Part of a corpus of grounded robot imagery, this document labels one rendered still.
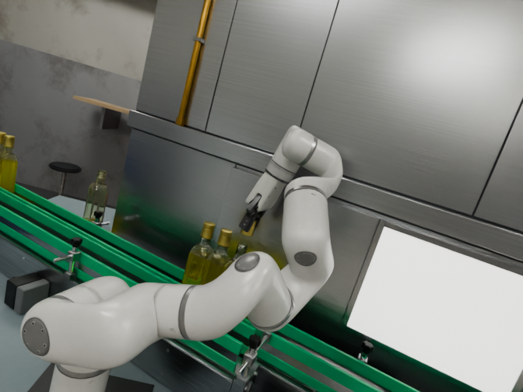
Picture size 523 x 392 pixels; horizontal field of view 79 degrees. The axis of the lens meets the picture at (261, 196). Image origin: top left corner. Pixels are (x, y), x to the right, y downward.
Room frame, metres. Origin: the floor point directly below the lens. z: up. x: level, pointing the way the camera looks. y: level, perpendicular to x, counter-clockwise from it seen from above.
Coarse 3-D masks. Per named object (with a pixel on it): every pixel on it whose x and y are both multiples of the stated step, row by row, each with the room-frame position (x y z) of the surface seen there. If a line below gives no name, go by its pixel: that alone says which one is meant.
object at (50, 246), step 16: (0, 208) 1.02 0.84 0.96; (0, 224) 1.01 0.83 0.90; (16, 224) 0.98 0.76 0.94; (32, 224) 0.96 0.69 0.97; (32, 240) 0.96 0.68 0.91; (48, 240) 0.92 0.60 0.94; (48, 256) 0.92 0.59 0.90; (80, 272) 0.87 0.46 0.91; (96, 272) 0.85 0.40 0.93; (112, 272) 0.83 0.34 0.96; (224, 336) 0.69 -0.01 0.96; (208, 352) 0.70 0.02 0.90; (224, 352) 0.69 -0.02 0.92
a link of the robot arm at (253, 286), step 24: (240, 264) 0.45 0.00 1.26; (264, 264) 0.44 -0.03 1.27; (192, 288) 0.46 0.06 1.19; (216, 288) 0.43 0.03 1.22; (240, 288) 0.42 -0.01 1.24; (264, 288) 0.42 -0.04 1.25; (192, 312) 0.43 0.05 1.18; (216, 312) 0.41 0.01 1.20; (240, 312) 0.41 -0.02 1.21; (264, 312) 0.46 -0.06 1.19; (288, 312) 0.50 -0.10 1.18; (192, 336) 0.42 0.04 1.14; (216, 336) 0.42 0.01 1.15
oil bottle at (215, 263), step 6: (216, 252) 0.86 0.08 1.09; (210, 258) 0.85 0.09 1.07; (216, 258) 0.84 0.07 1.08; (222, 258) 0.84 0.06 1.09; (228, 258) 0.87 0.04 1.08; (210, 264) 0.84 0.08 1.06; (216, 264) 0.84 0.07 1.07; (222, 264) 0.84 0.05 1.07; (204, 270) 0.85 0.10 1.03; (210, 270) 0.84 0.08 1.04; (216, 270) 0.84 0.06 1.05; (222, 270) 0.84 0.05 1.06; (204, 276) 0.85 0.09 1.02; (210, 276) 0.84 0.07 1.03; (216, 276) 0.84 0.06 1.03; (204, 282) 0.85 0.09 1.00
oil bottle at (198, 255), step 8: (192, 248) 0.87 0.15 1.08; (200, 248) 0.87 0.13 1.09; (208, 248) 0.88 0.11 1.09; (192, 256) 0.87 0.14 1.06; (200, 256) 0.86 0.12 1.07; (208, 256) 0.87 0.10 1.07; (192, 264) 0.86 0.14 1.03; (200, 264) 0.85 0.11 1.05; (184, 272) 0.87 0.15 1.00; (192, 272) 0.86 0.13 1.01; (200, 272) 0.85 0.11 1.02; (184, 280) 0.87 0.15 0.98; (192, 280) 0.86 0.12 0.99; (200, 280) 0.86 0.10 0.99
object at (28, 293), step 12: (24, 276) 0.88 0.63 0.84; (36, 276) 0.89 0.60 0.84; (12, 288) 0.83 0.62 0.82; (24, 288) 0.82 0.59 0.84; (36, 288) 0.84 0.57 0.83; (48, 288) 0.88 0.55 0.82; (12, 300) 0.82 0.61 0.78; (24, 300) 0.82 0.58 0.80; (36, 300) 0.85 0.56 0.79; (24, 312) 0.82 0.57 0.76
